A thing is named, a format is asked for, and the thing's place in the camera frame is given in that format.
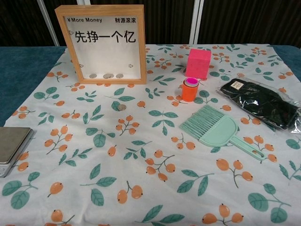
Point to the black socks in plastic bag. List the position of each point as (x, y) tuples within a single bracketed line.
[(258, 103)]

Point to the pink foam cube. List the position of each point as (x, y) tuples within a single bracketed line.
[(197, 66)]

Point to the floral print tablecloth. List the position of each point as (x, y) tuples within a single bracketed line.
[(150, 188)]

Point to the white partition post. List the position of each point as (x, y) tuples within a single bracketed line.
[(196, 21), (49, 23)]

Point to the mint green brush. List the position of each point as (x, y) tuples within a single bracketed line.
[(200, 120)]

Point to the silver digital scale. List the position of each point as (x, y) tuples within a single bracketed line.
[(11, 143)]

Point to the orange nested cup stack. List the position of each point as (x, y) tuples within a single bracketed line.
[(189, 94)]

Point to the wooden frame money box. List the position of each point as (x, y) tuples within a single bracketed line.
[(105, 54)]

